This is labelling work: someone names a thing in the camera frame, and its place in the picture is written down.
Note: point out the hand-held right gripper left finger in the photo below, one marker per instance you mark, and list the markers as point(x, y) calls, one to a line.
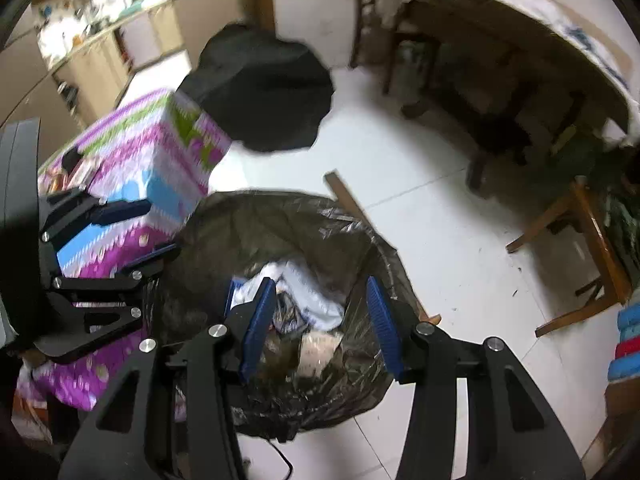
point(257, 325)

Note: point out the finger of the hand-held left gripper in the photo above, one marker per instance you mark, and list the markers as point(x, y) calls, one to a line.
point(122, 210)
point(155, 256)

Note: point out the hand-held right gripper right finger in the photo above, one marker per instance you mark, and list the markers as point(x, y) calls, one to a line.
point(382, 325)

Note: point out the clear beige wrapper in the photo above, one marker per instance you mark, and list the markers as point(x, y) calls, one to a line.
point(320, 350)

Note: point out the bin with black plastic bag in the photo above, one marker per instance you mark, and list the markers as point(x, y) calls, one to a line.
point(280, 220)

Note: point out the wooden strip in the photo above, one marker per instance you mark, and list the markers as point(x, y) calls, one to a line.
point(345, 195)

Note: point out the beige kitchen base cabinets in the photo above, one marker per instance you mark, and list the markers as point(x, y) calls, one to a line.
point(150, 40)

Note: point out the light wooden chair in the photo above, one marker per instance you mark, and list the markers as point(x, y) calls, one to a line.
point(595, 230)

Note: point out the blue and red stacked cushions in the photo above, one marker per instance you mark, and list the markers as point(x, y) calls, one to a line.
point(625, 340)

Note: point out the green bag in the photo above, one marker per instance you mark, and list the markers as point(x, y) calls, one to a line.
point(600, 170)

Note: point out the dark wooden dining table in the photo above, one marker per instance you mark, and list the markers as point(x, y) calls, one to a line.
point(500, 50)

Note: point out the white table cloth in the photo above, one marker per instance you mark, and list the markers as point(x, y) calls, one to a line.
point(550, 5)

